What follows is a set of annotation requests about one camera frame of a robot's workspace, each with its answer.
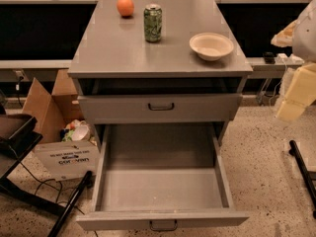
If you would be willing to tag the brown cardboard box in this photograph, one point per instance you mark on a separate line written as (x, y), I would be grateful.
(63, 160)

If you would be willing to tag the orange fruit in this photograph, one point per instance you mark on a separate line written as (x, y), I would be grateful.
(125, 7)

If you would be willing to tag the black pole right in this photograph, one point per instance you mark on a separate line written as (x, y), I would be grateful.
(308, 176)

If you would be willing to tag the black small device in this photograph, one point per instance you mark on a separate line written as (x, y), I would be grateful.
(269, 58)

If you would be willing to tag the grey drawer cabinet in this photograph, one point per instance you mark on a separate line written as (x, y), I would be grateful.
(113, 57)

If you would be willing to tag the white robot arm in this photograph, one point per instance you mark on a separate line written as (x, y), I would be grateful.
(300, 93)

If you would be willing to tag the green soda can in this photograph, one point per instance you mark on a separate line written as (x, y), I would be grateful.
(152, 17)

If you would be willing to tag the wall power outlet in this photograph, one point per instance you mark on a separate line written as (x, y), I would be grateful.
(21, 76)

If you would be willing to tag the white crumpled trash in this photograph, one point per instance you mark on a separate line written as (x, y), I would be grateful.
(77, 130)

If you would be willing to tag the black chair frame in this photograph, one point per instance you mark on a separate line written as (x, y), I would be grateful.
(17, 139)

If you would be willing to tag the grey drawer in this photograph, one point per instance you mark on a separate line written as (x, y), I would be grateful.
(105, 109)
(161, 177)

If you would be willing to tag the grey top drawer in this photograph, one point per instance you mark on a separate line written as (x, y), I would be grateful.
(105, 109)

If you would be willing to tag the white paper bowl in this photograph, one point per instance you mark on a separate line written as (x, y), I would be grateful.
(211, 46)

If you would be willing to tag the black pole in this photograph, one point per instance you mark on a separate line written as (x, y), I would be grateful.
(308, 176)
(70, 204)

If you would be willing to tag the white power adapter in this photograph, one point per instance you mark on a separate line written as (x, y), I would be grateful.
(292, 59)

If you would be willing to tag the black pole left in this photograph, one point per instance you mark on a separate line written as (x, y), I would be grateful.
(70, 204)

